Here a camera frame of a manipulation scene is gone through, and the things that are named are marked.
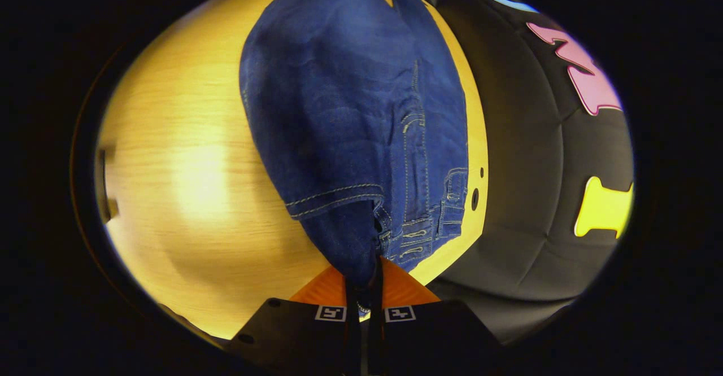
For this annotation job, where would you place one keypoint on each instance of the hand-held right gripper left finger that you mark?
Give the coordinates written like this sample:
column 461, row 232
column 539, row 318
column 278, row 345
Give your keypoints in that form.
column 294, row 336

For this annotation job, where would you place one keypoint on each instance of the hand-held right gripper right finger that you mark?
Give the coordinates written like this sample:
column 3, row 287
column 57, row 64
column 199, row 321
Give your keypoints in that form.
column 429, row 336

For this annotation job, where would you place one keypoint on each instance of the black round table grommet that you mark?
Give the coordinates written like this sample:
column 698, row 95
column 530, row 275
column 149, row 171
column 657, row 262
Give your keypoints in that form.
column 475, row 199

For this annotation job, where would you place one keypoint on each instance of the black backdrop cloth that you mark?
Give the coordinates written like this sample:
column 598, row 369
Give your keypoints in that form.
column 525, row 195

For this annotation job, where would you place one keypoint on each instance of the blue denim jeans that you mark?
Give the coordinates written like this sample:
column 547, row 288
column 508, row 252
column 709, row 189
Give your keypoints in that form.
column 350, row 110

